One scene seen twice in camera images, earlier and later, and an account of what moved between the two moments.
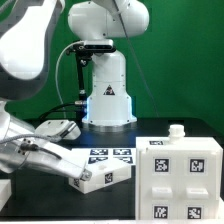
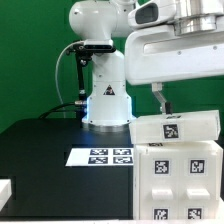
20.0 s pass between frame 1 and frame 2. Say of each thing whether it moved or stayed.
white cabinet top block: moved
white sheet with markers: stayed
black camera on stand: stayed
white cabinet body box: stayed
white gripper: moved
